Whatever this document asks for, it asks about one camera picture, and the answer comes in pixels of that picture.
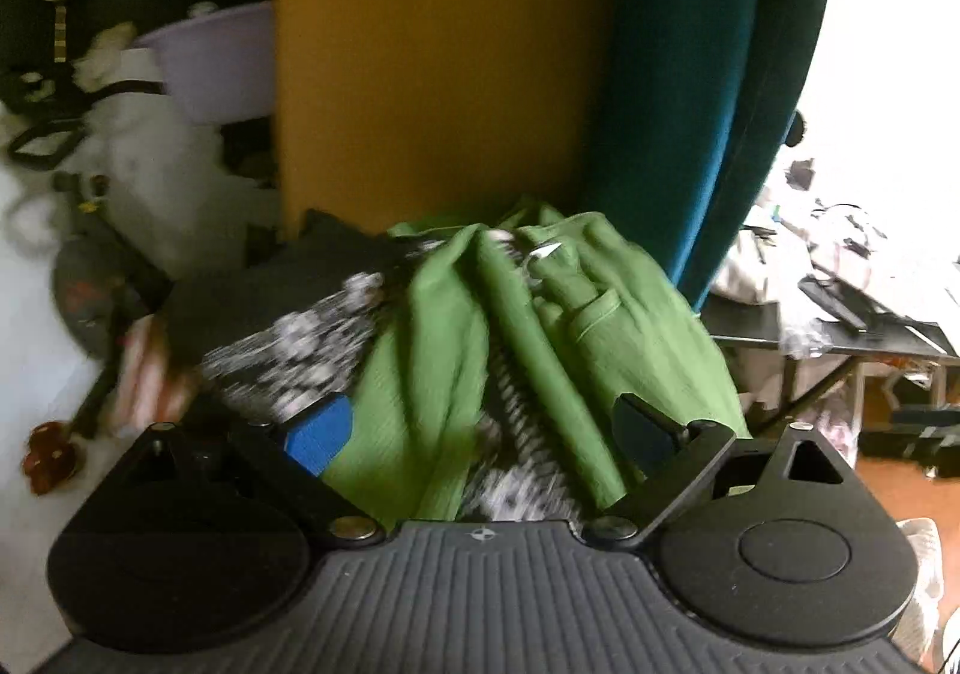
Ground green knit sweater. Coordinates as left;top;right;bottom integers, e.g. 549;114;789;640
324;204;747;526

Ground black white patterned garment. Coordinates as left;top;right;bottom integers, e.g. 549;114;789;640
200;271;583;526

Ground black side table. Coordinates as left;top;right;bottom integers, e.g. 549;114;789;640
701;296;958;435

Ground lavender plastic basin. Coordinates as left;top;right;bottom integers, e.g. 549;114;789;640
137;2;277;125

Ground yellow wardrobe panel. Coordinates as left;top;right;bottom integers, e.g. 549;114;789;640
274;0;605;231

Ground teal curtain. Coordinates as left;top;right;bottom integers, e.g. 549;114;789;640
571;0;827;307

